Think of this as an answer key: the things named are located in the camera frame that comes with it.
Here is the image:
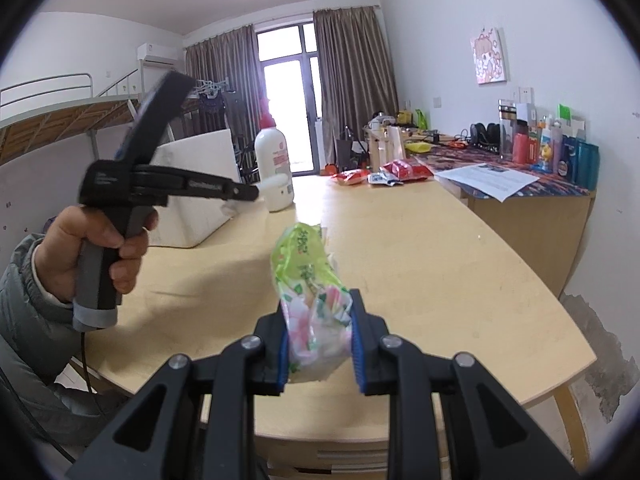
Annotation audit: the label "white lotion bottle pink cap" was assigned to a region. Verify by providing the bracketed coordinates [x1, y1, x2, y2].
[253, 98, 296, 213]

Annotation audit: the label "person's left hand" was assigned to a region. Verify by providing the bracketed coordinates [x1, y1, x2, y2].
[31, 205, 160, 306]

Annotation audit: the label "white air conditioner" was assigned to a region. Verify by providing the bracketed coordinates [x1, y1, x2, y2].
[136, 42, 180, 65]

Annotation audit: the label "white blue snack packet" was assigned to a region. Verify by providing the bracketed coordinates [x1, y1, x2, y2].
[367, 169, 404, 187]

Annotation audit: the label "printed paper sheet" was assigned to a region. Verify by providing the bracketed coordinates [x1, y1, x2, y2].
[433, 162, 541, 204]

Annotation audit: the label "green candy bag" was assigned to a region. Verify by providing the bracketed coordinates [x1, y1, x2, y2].
[270, 222, 354, 384]

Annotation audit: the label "white foam box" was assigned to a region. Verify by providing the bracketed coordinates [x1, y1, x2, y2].
[149, 129, 242, 249]

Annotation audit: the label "wooden drawer desk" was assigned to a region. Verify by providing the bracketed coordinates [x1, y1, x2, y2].
[364, 125, 407, 172]

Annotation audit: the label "black headphones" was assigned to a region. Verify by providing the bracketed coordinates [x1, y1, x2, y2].
[468, 122, 501, 150]

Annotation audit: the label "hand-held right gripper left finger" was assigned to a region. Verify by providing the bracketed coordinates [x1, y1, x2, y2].
[65, 310, 291, 480]

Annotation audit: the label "red snack packet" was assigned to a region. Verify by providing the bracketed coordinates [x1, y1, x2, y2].
[330, 169, 371, 187]
[380, 158, 435, 181]

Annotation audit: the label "metal bunk bed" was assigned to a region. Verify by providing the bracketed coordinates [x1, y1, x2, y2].
[0, 72, 153, 211]

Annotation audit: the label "black cable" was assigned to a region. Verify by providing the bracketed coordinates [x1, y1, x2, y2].
[79, 327, 128, 417]

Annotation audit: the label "brown curtain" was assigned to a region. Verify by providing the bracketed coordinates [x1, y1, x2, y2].
[312, 5, 401, 177]
[183, 24, 261, 161]

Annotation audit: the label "hanging dark clothes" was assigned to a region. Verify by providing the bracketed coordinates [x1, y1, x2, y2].
[192, 79, 237, 113]

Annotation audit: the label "black bag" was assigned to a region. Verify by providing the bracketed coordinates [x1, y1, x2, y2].
[334, 127, 369, 171]

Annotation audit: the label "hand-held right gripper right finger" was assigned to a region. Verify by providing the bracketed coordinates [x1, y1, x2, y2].
[350, 288, 583, 480]

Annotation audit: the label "cartoon wall poster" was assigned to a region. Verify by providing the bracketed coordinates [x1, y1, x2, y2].
[468, 27, 509, 85]

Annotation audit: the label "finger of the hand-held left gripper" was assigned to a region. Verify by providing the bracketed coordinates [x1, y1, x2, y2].
[131, 184, 255, 212]
[131, 164, 261, 200]

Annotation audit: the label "glass balcony door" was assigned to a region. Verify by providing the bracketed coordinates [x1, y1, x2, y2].
[254, 22, 327, 177]

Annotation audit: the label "person's left forearm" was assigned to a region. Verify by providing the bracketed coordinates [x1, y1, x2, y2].
[0, 232, 126, 445]

